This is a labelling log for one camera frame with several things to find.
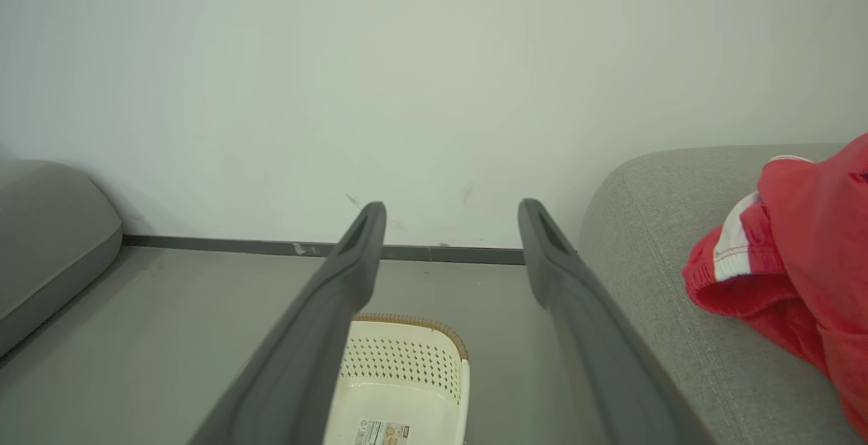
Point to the black wall baseboard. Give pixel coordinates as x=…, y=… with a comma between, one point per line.
x=237, y=246

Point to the cream perforated laundry basket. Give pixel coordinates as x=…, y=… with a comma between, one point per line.
x=400, y=391

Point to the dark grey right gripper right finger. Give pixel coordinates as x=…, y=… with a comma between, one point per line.
x=610, y=363

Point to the grey fabric sofa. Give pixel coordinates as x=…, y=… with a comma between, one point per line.
x=651, y=228

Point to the red and white garment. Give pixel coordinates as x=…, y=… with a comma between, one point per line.
x=820, y=221

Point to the red shorts with white trim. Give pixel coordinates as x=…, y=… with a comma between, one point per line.
x=759, y=282

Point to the printed basket label sticker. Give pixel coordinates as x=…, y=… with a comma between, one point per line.
x=381, y=433

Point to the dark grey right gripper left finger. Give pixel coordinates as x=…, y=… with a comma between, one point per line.
x=305, y=363

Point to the grey fabric seat cushion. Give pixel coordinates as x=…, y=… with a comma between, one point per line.
x=47, y=241

